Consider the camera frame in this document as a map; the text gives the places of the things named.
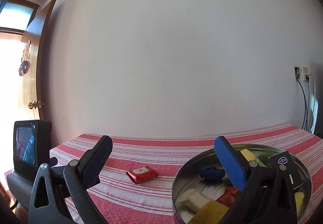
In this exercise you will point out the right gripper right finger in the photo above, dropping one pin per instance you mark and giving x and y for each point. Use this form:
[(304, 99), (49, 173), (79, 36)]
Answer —
[(266, 194)]

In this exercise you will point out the yellow green sponge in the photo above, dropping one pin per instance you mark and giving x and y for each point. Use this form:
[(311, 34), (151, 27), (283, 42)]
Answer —
[(299, 196)]

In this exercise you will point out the yellow sponge piece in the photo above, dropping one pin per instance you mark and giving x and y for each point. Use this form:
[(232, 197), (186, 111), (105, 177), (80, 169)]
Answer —
[(248, 155)]

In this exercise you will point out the white green tissue pack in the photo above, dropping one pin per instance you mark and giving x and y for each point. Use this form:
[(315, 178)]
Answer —
[(193, 199)]

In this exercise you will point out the blue hair scrunchie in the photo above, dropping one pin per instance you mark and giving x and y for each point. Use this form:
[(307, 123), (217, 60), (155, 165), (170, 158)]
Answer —
[(212, 174)]

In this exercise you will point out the wooden door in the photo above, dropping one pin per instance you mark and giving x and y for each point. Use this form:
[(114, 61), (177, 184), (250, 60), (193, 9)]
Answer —
[(30, 83)]

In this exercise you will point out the brass door knob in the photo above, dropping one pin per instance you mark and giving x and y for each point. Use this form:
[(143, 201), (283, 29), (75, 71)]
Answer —
[(37, 104)]

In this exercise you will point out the wall power socket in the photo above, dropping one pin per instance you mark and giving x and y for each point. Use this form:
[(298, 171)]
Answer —
[(302, 73)]

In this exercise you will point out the red white striped tablecloth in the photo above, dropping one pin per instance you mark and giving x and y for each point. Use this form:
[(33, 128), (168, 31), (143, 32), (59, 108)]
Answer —
[(121, 201)]

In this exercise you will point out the large yellow sponge block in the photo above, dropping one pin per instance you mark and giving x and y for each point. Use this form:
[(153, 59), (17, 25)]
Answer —
[(211, 213)]

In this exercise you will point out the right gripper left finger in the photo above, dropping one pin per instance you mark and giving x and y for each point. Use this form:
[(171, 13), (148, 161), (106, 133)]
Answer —
[(53, 185)]

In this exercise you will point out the round metal cookie tin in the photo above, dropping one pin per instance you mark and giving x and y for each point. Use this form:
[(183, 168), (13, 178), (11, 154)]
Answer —
[(188, 177)]

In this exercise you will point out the red wet wipe packet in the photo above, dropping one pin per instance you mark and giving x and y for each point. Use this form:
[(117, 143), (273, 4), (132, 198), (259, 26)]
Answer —
[(142, 174)]

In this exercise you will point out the black camera with screen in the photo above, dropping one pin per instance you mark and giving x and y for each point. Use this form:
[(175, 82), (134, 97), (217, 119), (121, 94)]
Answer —
[(31, 146)]

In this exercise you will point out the black rectangular box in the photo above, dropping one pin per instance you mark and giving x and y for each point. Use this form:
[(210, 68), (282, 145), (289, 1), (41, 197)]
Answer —
[(285, 160)]

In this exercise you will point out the dark red snack wrapper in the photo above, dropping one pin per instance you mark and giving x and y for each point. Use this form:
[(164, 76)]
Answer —
[(229, 196)]

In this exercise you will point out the door hanging ornament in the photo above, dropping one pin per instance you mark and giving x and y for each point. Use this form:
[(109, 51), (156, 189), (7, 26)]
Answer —
[(25, 64)]

